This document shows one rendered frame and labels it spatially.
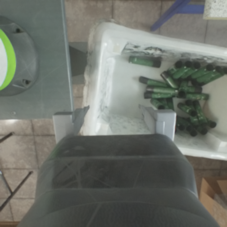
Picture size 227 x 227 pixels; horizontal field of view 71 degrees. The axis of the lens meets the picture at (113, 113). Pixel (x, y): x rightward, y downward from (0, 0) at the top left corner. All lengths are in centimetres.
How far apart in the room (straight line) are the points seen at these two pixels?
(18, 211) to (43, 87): 181
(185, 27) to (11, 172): 187
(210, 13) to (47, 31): 44
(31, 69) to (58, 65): 5
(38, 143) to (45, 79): 122
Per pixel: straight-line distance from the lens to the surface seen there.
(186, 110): 80
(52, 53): 36
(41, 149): 157
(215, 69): 82
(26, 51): 35
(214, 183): 177
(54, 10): 37
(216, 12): 60
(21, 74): 34
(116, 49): 59
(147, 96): 81
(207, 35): 145
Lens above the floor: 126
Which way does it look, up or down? 73 degrees down
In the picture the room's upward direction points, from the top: 179 degrees clockwise
